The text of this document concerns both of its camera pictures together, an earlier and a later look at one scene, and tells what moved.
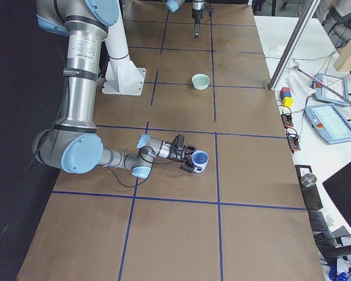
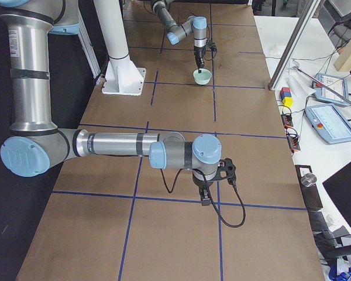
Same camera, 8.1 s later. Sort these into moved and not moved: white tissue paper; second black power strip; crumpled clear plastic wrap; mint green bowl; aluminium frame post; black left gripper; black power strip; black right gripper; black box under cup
Moved: mint green bowl; black left gripper; black right gripper
Not moved: black box under cup; second black power strip; black power strip; white tissue paper; crumpled clear plastic wrap; aluminium frame post
